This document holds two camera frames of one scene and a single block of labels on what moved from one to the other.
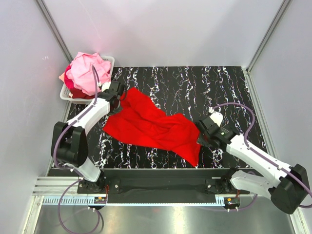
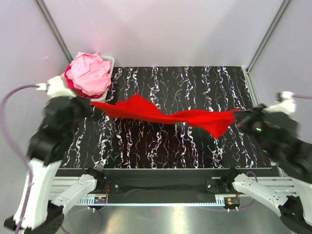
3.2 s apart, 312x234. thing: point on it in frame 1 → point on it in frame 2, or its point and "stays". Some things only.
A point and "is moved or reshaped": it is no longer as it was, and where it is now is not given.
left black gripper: x=115 y=111 → x=85 y=104
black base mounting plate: x=160 y=185 stays
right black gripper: x=201 y=141 → x=242 y=119
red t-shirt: x=140 y=120 is moved or reshaped
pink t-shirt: x=81 y=73 stays
